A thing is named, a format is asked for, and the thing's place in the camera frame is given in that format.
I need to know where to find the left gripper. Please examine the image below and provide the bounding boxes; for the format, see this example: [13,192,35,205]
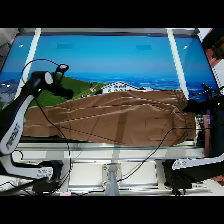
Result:
[58,85,75,101]

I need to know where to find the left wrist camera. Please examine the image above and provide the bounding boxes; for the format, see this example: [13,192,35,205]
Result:
[54,63,70,81]

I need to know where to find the black cable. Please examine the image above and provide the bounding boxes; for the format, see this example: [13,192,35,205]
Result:
[117,126,189,184]
[20,58,73,159]
[12,149,25,162]

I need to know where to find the silver frame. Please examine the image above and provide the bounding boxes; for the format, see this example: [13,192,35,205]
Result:
[0,27,224,197]

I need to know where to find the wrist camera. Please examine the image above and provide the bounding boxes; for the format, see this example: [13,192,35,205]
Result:
[54,63,70,81]
[200,82,216,101]

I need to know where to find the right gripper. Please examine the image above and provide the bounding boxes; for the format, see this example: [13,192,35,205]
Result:
[182,99,202,114]

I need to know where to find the brown pants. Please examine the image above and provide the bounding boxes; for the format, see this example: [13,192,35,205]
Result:
[22,88,198,148]

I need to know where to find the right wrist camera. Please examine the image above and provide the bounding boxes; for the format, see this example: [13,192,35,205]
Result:
[200,82,216,101]

